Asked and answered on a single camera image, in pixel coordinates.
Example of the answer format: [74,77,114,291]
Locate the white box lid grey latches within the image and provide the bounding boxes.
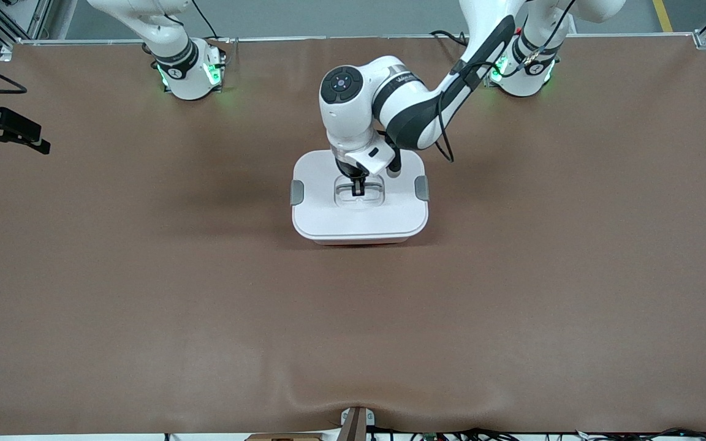
[290,149,430,240]

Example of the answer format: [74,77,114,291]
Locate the pink plastic box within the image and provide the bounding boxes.
[312,236,413,246]

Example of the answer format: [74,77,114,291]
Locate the brown table mat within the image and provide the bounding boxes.
[0,34,706,437]

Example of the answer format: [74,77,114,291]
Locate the metal table clamp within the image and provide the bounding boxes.
[339,406,376,441]

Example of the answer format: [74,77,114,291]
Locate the black left arm base cable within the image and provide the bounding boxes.
[429,29,479,53]

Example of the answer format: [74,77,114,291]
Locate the black arm base cable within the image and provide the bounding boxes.
[191,0,219,40]
[429,29,479,53]

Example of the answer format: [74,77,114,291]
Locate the black right arm base cable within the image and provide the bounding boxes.
[191,0,219,40]

